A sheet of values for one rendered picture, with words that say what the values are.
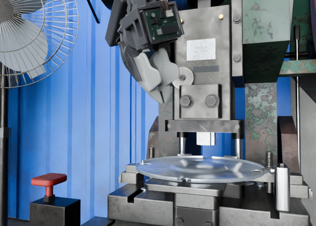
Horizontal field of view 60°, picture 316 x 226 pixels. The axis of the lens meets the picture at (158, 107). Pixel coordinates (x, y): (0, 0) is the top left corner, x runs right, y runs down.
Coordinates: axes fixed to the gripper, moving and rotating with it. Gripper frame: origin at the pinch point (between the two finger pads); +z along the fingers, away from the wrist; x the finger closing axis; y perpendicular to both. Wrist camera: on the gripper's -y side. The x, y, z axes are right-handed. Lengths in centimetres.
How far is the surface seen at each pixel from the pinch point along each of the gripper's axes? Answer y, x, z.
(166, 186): 0.8, -4.2, 15.2
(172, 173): -6.1, 1.3, 16.6
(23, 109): -217, -10, -5
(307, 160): -62, 123, 75
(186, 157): -22.1, 15.1, 21.2
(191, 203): -5.9, 3.5, 24.5
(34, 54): -79, -6, -25
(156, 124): -56, 26, 16
